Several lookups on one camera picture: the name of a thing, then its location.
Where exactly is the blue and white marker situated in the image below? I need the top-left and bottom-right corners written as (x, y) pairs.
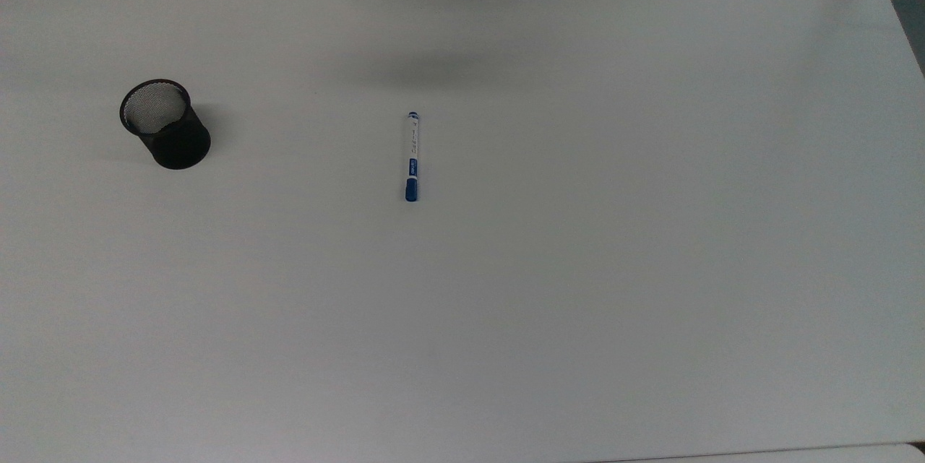
top-left (403, 111), bottom-right (422, 202)

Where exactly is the black mesh pen holder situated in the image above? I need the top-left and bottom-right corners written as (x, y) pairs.
top-left (119, 79), bottom-right (212, 170)

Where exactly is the white neighbouring table edge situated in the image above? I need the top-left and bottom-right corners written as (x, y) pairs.
top-left (600, 444), bottom-right (925, 463)

